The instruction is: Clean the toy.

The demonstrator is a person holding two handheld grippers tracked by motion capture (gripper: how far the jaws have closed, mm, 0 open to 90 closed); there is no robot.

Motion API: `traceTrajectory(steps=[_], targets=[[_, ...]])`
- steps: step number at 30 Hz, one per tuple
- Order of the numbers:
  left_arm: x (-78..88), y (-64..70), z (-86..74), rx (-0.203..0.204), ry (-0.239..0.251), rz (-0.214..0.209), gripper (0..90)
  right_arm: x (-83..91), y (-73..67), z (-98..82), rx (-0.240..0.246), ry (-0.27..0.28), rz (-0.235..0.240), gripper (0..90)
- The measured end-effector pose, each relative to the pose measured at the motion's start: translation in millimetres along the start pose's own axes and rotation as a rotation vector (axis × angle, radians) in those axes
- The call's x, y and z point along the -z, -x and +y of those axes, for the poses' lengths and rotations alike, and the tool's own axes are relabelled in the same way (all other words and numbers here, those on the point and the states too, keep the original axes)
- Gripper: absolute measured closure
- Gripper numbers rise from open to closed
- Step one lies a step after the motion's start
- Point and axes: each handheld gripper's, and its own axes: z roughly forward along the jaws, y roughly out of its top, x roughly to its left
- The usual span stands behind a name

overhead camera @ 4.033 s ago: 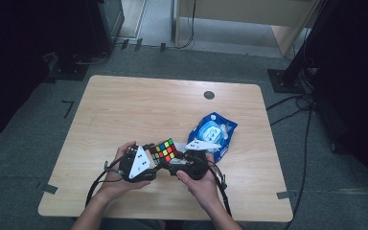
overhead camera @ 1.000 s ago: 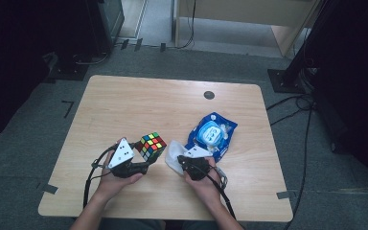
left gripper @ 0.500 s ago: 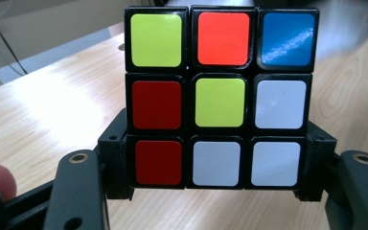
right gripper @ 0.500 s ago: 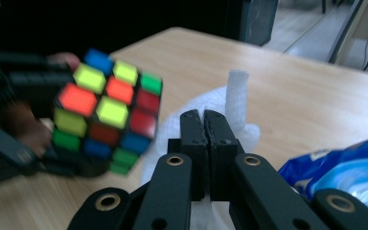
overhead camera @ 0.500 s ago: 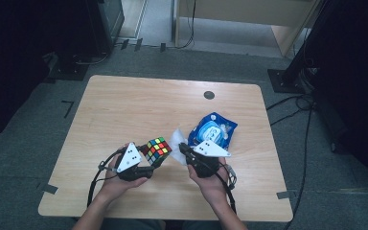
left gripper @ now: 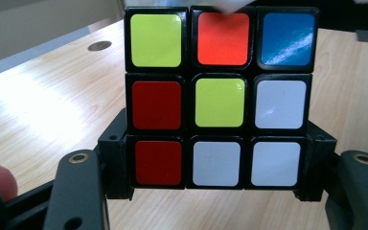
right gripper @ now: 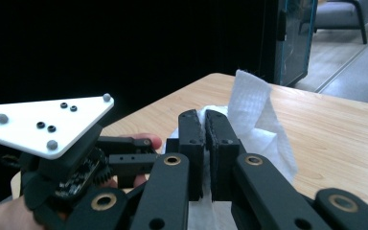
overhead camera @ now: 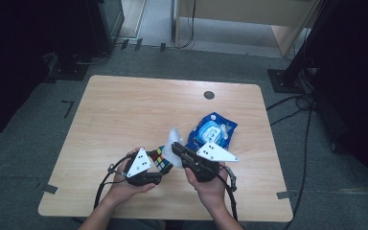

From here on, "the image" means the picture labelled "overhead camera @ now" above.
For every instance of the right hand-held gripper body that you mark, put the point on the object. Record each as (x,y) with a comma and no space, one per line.
(211,153)

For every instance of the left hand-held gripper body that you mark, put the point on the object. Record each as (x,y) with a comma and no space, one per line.
(139,166)

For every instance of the white wet wipe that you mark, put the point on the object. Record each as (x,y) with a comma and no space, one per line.
(172,150)

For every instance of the multicoloured puzzle cube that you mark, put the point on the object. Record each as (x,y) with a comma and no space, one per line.
(159,159)

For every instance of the blue wet wipes pack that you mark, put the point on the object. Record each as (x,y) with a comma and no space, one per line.
(211,131)

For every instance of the person's right hand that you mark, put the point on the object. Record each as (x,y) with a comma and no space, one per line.
(211,193)

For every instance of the black round table grommet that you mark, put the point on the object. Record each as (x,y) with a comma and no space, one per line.
(209,95)

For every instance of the grey tape strip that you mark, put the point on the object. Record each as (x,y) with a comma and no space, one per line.
(286,195)
(50,188)

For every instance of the black metal stand base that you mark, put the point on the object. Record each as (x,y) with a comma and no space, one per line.
(279,81)
(68,72)

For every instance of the black tape strip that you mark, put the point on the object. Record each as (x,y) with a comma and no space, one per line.
(163,47)
(138,44)
(125,44)

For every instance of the dark cabinet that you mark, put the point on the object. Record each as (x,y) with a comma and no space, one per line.
(103,22)

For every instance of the light wooden cabinet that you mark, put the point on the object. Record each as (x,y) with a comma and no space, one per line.
(252,12)

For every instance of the dark curtain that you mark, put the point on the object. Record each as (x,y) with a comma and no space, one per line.
(19,48)
(357,64)

